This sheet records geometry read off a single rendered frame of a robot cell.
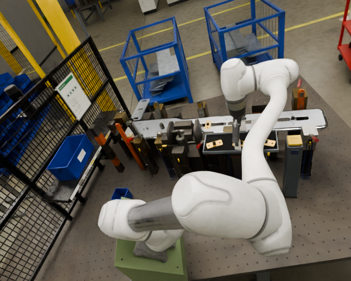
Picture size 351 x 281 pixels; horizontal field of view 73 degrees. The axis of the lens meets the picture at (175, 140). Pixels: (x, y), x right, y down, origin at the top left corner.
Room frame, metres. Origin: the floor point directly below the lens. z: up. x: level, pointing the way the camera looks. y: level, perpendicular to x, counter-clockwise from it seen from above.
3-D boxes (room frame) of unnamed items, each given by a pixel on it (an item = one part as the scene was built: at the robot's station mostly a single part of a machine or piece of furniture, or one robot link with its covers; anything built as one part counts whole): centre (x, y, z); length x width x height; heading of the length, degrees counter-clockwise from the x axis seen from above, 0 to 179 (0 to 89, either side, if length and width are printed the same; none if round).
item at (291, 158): (0.72, -0.54, 0.92); 0.08 x 0.08 x 0.44; 63
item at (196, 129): (1.10, -0.07, 0.95); 0.18 x 0.13 x 0.49; 63
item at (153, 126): (1.24, -0.27, 1.00); 1.38 x 0.22 x 0.02; 63
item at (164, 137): (1.15, 0.05, 0.91); 0.07 x 0.05 x 0.42; 153
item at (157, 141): (1.19, 0.10, 0.88); 0.11 x 0.07 x 0.37; 153
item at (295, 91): (1.15, -0.87, 0.88); 0.14 x 0.09 x 0.36; 153
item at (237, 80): (0.81, -0.32, 1.54); 0.13 x 0.11 x 0.16; 74
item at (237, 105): (0.82, -0.31, 1.43); 0.09 x 0.09 x 0.06
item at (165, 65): (3.68, -0.21, 0.48); 1.20 x 0.80 x 0.95; 168
